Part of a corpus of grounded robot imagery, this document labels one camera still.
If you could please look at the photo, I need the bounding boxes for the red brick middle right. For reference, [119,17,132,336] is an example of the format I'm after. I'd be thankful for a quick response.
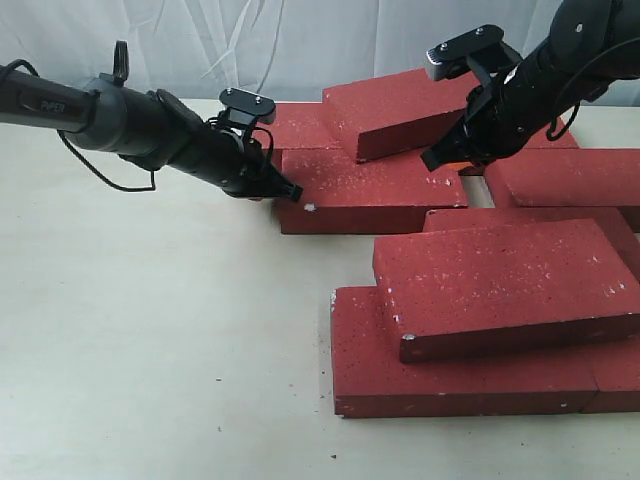
[484,149,639,209]

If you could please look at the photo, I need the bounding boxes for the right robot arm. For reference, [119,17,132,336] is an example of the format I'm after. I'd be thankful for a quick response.
[421,1,639,171]

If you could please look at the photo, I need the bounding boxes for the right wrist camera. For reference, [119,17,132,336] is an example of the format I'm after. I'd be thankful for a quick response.
[425,24,522,86]

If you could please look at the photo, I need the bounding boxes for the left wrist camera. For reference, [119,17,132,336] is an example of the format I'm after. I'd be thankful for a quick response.
[219,87,276,125]

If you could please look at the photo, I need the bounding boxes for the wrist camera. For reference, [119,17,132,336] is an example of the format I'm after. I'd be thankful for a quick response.
[219,87,276,125]
[425,24,522,86]

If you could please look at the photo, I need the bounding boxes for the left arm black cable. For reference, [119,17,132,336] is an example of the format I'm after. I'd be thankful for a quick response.
[0,39,276,194]

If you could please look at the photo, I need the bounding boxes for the red brick moved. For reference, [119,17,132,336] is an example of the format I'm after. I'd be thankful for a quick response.
[321,69,479,161]
[274,149,469,235]

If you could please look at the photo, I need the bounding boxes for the red brick back left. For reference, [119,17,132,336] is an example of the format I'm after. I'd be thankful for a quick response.
[264,102,339,150]

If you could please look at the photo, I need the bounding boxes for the red brick third row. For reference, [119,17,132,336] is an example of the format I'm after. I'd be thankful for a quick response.
[423,207,639,279]

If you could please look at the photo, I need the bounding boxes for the red brick tilted front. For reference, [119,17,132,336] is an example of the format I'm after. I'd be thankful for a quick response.
[373,219,639,363]

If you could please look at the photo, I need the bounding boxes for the red brick front left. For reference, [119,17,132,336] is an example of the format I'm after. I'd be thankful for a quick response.
[331,287,598,418]

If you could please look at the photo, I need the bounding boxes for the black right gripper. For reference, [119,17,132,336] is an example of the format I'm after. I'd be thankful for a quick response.
[421,64,565,174]

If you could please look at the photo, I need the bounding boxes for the white backdrop cloth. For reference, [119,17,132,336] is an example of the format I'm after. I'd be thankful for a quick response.
[1,0,558,101]

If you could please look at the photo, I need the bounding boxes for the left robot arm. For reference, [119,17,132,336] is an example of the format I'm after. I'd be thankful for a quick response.
[1,60,303,202]

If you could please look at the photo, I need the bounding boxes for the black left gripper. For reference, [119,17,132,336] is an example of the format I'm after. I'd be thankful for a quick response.
[172,123,304,202]

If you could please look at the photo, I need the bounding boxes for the red brick front right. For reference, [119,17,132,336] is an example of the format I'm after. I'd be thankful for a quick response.
[582,336,639,414]

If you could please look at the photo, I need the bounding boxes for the red brick back right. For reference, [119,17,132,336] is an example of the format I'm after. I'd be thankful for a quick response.
[459,117,581,176]

